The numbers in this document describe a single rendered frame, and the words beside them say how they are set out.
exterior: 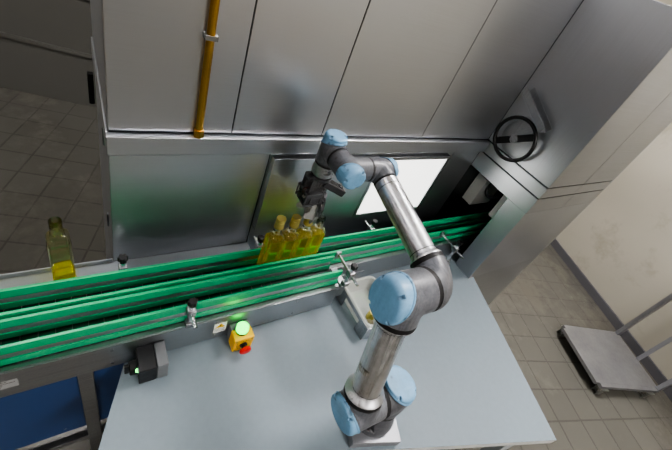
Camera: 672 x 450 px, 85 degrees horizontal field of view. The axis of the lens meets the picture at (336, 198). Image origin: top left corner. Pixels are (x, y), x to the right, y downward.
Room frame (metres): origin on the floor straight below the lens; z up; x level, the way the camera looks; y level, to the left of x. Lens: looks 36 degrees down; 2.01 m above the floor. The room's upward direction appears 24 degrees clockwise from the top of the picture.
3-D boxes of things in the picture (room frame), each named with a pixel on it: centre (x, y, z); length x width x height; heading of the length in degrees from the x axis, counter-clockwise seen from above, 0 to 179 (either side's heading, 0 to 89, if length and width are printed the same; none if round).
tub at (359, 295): (1.05, -0.31, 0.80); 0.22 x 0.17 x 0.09; 43
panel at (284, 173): (1.33, -0.08, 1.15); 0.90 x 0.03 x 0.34; 133
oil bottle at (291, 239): (0.97, 0.10, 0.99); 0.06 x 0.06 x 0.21; 42
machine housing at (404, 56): (1.77, 0.02, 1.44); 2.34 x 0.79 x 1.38; 133
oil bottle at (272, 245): (0.93, 0.14, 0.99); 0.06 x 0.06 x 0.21; 44
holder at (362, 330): (1.07, -0.29, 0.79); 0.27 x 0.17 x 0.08; 43
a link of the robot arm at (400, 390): (0.64, -0.40, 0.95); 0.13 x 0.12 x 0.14; 132
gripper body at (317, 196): (0.99, 0.08, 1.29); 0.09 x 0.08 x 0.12; 132
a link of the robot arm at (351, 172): (0.93, -0.01, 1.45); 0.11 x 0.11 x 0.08; 42
